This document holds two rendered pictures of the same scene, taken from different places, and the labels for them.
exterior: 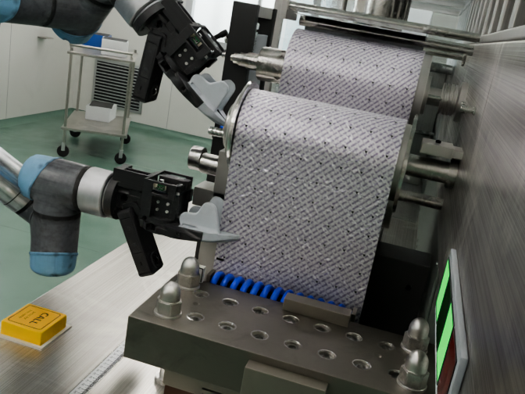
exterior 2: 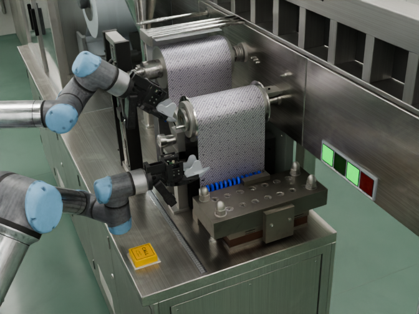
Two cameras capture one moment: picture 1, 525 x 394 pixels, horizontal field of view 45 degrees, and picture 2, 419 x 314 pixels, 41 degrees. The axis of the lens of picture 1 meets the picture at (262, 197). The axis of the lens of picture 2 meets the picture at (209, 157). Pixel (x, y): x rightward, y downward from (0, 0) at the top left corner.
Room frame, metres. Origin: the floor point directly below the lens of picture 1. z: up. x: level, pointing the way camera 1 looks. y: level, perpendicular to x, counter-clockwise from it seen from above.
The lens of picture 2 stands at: (-0.36, 0.92, 2.01)
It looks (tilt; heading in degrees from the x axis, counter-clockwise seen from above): 30 degrees down; 325
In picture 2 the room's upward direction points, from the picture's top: 2 degrees counter-clockwise
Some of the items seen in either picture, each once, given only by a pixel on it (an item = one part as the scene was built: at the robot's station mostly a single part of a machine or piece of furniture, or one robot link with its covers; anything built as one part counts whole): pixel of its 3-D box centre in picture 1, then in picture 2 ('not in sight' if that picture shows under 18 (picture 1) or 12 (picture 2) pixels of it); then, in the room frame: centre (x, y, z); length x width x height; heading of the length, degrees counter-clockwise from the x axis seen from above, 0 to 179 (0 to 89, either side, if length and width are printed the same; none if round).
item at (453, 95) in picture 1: (443, 98); (234, 53); (1.15, -0.29, 1.33); 0.07 x 0.07 x 0.07; 78
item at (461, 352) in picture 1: (448, 327); (346, 168); (0.51, -0.18, 1.18); 0.25 x 0.01 x 0.07; 168
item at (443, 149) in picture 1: (441, 148); (270, 90); (0.90, -0.24, 1.28); 0.06 x 0.05 x 0.02; 78
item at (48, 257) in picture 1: (54, 236); (114, 213); (0.98, 0.33, 1.01); 0.11 x 0.08 x 0.11; 24
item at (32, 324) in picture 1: (33, 324); (143, 255); (0.86, 0.31, 0.91); 0.07 x 0.07 x 0.02; 78
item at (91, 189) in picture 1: (103, 192); (138, 180); (0.95, 0.25, 1.11); 0.08 x 0.05 x 0.08; 168
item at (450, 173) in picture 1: (431, 169); (269, 100); (0.90, -0.24, 1.25); 0.07 x 0.04 x 0.04; 78
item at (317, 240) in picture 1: (294, 240); (232, 156); (0.88, -0.06, 1.11); 0.23 x 0.01 x 0.18; 78
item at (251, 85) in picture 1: (244, 128); (187, 119); (0.96, 0.05, 1.25); 0.15 x 0.01 x 0.15; 168
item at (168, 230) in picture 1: (177, 228); (184, 178); (0.89, 0.12, 1.09); 0.09 x 0.05 x 0.02; 77
